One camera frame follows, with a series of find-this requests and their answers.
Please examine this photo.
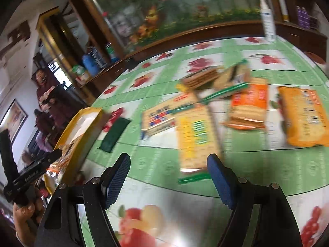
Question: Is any green striped cracker packet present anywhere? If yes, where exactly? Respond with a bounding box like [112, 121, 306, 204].
[200, 59, 251, 103]

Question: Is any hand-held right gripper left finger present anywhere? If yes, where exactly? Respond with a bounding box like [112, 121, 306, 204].
[35, 153, 131, 247]

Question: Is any flower glass display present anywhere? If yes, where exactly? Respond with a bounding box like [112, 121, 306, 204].
[85, 0, 273, 54]

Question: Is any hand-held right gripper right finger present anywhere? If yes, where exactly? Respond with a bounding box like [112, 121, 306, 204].
[207, 154, 301, 247]

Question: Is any blue white cracker packet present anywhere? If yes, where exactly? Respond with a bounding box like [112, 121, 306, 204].
[141, 93, 199, 139]

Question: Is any framed wall picture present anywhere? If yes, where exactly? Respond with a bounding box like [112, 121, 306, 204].
[0, 99, 29, 144]

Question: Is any blue thermos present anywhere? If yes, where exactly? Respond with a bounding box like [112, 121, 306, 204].
[82, 53, 99, 77]

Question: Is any dark green flat packet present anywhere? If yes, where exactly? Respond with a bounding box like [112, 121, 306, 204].
[99, 118, 131, 153]

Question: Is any orange cracker packet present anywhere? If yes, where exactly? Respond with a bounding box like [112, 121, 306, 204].
[222, 77, 269, 132]

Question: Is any white spray bottle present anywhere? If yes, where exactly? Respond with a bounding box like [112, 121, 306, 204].
[259, 0, 277, 43]

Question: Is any yellow green cracker packet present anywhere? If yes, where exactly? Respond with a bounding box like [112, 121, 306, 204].
[176, 103, 224, 184]

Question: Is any person's left hand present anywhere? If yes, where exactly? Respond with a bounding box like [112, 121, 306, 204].
[13, 186, 45, 247]

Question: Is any white rolled tube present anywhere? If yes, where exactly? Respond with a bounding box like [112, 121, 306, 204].
[272, 0, 290, 22]

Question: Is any green floral tablecloth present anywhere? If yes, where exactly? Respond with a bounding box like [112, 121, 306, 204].
[77, 35, 329, 247]

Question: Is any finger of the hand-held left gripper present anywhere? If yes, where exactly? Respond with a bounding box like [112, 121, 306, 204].
[41, 149, 63, 169]

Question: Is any brown cracker packet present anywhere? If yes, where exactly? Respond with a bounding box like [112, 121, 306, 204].
[180, 66, 224, 90]

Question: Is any large yellow snack bag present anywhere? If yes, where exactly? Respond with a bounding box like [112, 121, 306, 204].
[44, 107, 104, 198]

